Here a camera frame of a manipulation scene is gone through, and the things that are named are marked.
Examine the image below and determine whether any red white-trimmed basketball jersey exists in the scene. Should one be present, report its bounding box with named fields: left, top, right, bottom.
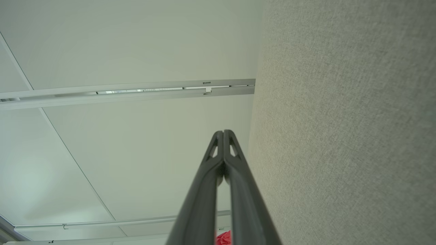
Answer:
left=215, top=230, right=232, bottom=245

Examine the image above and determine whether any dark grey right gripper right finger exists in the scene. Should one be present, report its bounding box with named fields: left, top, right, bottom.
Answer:
left=224, top=130, right=282, bottom=245

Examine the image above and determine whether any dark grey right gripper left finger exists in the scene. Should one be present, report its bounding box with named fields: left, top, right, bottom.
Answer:
left=166, top=130, right=224, bottom=245

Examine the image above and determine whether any grey fabric sofa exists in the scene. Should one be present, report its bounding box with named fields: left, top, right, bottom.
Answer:
left=248, top=0, right=436, bottom=245

